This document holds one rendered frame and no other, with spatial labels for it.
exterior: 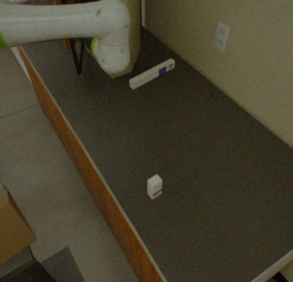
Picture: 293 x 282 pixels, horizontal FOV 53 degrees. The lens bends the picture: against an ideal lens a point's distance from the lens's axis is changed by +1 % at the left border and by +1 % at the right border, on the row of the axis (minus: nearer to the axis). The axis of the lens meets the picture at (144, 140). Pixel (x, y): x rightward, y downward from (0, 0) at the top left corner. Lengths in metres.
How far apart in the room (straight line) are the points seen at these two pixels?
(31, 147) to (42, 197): 0.50
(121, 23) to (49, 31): 0.20
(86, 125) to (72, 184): 1.02
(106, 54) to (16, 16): 0.27
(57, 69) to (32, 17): 0.73
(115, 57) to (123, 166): 0.40
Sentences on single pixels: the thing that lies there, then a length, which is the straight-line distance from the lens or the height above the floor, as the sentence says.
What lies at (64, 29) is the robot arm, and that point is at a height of 1.42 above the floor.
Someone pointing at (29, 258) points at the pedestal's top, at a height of 0.94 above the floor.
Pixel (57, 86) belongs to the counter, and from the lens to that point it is 1.50.
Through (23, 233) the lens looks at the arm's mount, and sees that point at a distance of 0.96.
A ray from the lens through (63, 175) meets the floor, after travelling 2.30.
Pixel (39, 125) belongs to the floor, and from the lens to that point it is 2.69.
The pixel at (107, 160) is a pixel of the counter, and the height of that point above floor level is 0.94.
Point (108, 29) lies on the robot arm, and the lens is 0.91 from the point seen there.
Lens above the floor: 1.84
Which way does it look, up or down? 50 degrees down
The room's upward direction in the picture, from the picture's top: 1 degrees counter-clockwise
